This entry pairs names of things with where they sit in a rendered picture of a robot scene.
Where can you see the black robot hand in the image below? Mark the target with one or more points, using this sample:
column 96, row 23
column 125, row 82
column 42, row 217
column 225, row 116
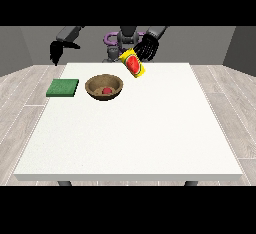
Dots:
column 56, row 49
column 146, row 47

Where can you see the dark table leg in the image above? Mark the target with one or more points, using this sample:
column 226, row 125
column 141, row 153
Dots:
column 191, row 183
column 64, row 183

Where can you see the small red ball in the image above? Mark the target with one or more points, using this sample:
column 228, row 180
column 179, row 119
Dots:
column 107, row 91

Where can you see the green square pad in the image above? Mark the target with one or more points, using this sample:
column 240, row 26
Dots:
column 62, row 87

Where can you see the brown wooden bowl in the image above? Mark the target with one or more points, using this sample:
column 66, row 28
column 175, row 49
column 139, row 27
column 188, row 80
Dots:
column 104, row 87

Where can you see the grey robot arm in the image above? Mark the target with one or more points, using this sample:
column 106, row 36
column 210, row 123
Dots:
column 68, row 33
column 156, row 31

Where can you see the yellow cup with melon print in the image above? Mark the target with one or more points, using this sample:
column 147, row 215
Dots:
column 133, row 63

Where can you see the grey robot trunk purple rings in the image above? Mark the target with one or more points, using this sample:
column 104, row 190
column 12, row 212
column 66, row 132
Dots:
column 126, row 40

